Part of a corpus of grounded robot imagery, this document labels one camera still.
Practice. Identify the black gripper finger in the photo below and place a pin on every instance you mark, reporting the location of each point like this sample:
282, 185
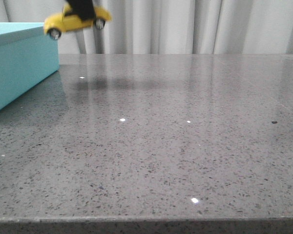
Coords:
83, 8

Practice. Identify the yellow toy beetle car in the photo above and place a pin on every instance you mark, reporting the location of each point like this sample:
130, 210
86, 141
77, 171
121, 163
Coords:
68, 20

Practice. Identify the light blue box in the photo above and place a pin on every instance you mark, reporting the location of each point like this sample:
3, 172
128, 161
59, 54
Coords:
27, 56

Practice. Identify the grey curtain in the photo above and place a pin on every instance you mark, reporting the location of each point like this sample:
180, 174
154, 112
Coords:
188, 27

